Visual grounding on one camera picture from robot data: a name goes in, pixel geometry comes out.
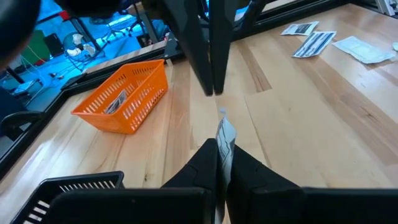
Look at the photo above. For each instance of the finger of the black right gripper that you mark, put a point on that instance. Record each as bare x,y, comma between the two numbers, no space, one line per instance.
192,40
221,46

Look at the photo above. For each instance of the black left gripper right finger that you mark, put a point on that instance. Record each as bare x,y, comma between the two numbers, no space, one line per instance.
258,193

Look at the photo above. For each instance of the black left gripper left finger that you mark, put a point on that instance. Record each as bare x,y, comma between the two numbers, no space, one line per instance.
192,186

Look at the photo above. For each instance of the black-print first aid packet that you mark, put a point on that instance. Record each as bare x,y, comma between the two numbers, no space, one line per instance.
227,137
300,28

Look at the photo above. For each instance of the plain white gauze packet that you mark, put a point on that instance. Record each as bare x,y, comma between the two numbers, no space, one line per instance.
363,49

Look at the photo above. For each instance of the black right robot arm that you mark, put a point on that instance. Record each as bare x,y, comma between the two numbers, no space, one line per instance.
252,14

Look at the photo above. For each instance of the orange plastic basket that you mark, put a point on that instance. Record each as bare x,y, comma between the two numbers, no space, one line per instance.
143,81

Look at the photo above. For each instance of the blue-striped bandage wrapper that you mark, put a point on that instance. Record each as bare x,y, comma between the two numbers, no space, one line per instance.
314,44

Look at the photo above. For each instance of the black floor fan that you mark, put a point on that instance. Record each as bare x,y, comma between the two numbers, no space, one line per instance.
79,46

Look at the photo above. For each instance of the black plastic basket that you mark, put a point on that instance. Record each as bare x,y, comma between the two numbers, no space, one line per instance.
77,183

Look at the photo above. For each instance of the green panel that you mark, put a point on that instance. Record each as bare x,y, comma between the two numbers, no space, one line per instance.
37,49

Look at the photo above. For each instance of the black office chair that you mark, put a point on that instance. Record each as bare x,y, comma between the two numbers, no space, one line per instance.
18,119

